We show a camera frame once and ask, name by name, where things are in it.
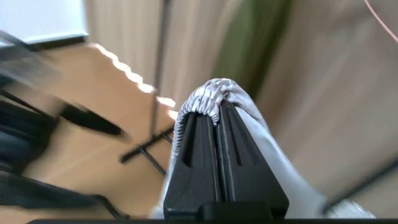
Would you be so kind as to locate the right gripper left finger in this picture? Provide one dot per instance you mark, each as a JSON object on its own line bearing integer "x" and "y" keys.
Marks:
{"x": 192, "y": 180}

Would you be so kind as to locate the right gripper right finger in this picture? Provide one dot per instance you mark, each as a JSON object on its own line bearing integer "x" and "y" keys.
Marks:
{"x": 248, "y": 180}

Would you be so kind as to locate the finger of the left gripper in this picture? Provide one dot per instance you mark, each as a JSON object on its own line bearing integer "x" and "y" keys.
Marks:
{"x": 93, "y": 123}

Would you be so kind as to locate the pale grey shorts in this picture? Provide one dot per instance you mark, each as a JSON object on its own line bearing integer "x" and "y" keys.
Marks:
{"x": 280, "y": 161}

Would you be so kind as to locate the green long-sleeved shirt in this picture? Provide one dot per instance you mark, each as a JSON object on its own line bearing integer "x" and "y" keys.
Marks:
{"x": 248, "y": 46}

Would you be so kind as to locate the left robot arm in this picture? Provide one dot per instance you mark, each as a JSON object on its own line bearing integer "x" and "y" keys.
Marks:
{"x": 21, "y": 133}

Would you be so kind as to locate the black clothes rack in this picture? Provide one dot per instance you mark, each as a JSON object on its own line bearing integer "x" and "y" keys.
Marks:
{"x": 160, "y": 62}

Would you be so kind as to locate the white laundry basket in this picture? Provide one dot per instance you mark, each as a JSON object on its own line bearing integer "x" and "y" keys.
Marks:
{"x": 351, "y": 210}

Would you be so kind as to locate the pink clothes hanger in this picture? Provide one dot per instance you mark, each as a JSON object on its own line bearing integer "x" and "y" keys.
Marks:
{"x": 381, "y": 21}

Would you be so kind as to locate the beige curtain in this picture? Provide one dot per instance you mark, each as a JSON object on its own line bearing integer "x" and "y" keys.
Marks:
{"x": 335, "y": 93}

